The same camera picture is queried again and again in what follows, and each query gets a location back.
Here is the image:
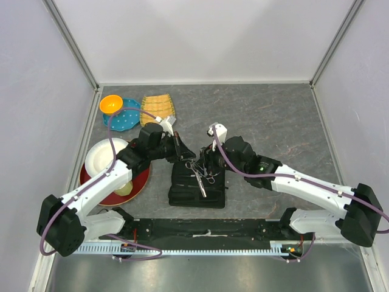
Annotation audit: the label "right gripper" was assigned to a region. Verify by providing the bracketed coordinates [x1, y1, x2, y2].
[191, 136, 246, 177]

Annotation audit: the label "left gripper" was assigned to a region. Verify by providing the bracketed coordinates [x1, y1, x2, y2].
[149, 131, 195, 163]

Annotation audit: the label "silver scissors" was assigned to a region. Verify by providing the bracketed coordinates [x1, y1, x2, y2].
[185, 161, 207, 198]
[200, 167, 220, 184]

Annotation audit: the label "black zip tool case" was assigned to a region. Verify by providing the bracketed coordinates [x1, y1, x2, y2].
[168, 161, 226, 209]

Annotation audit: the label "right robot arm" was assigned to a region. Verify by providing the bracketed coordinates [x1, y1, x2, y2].
[200, 136, 384, 247]

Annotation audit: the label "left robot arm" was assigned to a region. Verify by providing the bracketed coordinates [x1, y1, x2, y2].
[36, 123, 196, 257]

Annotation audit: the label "red round tray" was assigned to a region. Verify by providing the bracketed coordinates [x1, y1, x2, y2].
[79, 163, 151, 207]

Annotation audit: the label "woven bamboo basket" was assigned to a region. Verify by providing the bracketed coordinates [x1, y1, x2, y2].
[141, 94, 176, 119]

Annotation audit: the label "blue dotted plate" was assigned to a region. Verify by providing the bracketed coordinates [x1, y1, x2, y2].
[110, 98, 140, 131]

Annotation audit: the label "yellow-green cup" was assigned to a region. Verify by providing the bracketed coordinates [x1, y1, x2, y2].
[114, 181, 133, 196]

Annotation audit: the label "white paper plate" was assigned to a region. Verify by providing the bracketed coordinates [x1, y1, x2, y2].
[84, 139, 114, 178]

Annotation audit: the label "orange bowl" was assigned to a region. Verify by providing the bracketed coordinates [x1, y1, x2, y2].
[99, 94, 123, 116]

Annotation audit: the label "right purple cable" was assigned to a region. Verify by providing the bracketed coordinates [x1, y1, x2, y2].
[212, 124, 389, 264]

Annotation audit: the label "purple cable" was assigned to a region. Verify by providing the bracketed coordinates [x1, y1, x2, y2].
[212, 124, 389, 264]
[40, 106, 162, 256]

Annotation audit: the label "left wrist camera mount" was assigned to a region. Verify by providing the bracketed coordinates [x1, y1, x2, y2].
[155, 115, 176, 136]

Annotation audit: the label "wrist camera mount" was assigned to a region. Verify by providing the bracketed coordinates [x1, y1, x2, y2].
[207, 122, 227, 151]
[155, 115, 176, 136]

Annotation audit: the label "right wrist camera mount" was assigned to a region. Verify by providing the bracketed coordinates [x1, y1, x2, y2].
[207, 122, 227, 151]

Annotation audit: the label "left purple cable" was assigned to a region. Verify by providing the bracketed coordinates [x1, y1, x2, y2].
[40, 106, 162, 256]

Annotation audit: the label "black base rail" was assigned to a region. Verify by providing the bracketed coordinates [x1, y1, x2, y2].
[119, 218, 302, 251]

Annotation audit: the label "white cable duct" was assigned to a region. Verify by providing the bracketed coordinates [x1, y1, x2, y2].
[74, 240, 289, 257]

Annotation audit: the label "left aluminium frame post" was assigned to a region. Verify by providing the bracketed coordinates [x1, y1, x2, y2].
[42, 0, 100, 91]

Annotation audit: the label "aluminium frame post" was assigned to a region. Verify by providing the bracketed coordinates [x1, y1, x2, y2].
[309, 0, 365, 89]
[42, 0, 100, 91]

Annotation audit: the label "right aluminium frame post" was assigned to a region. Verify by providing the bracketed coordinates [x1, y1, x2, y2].
[309, 0, 365, 89]

